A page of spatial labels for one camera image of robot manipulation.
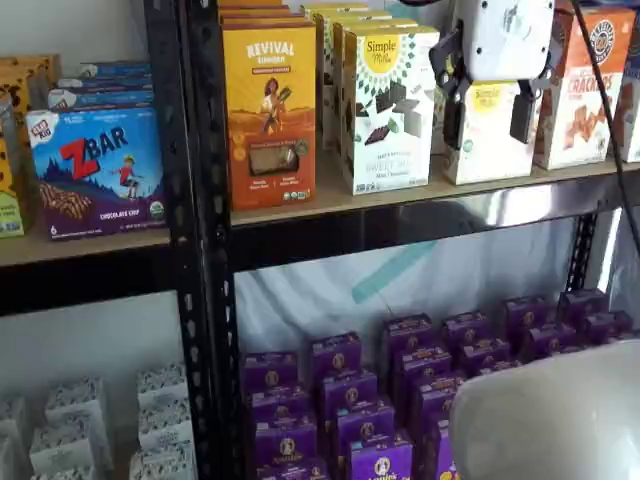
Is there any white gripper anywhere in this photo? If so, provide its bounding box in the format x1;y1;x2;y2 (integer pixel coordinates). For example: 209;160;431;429
428;0;557;151

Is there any white yellow Simple Mills box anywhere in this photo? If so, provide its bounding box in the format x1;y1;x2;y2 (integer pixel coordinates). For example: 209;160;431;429
442;79;540;186
430;84;447;156

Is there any white green Simple Mills box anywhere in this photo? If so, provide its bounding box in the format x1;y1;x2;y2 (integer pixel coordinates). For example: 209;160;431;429
343;25;442;197
318;9;397;151
301;2;371;24
331;18;420;164

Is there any orange white crackers box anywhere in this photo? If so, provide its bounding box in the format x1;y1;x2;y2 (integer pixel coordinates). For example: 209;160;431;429
533;3;627;171

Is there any wooden shelf board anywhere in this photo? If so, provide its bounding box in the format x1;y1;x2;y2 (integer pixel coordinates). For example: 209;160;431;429
229;148;640;227
0;214;172;267

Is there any white box with blue print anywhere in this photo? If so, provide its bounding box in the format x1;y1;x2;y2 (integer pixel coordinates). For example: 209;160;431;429
613;8;640;164

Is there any purple Annie's box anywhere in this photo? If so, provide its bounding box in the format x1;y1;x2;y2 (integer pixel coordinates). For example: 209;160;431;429
459;339;512;377
347;431;416;480
256;458;330;480
411;374;467;437
394;344;454;397
501;296;549;342
241;351;302;397
441;311;494;352
381;314;434;362
247;387;312;427
309;331;363;382
581;310;634;347
254;417;320;467
319;371;379;422
526;324;574;362
559;289;609;327
334;399;397;452

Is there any orange Revival box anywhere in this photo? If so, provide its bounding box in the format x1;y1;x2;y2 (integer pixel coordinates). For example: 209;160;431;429
219;5;307;19
222;23;318;212
217;0;297;9
220;14;310;29

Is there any black metal shelf rack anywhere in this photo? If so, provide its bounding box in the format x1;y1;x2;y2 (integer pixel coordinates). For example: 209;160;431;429
0;0;212;480
185;0;640;480

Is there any blue purple Zbar box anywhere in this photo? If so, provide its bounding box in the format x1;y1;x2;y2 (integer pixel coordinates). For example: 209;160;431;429
81;61;153;79
56;75;154;94
25;106;167;242
47;89;156;113

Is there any white patterned box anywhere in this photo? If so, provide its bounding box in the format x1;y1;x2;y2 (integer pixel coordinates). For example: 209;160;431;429
130;442;197;480
138;399;194;450
29;424;102;472
136;363;189;407
0;396;27;437
45;377;107;427
36;466;97;480

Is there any yellow chocolate chip cookie box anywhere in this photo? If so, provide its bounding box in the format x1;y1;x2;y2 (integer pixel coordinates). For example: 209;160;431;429
0;54;63;116

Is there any yellow green snack box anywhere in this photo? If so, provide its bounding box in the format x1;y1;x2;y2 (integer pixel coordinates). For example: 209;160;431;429
0;133;27;239

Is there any teal tape strip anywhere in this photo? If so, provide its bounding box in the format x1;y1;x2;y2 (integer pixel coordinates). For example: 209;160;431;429
351;239;440;305

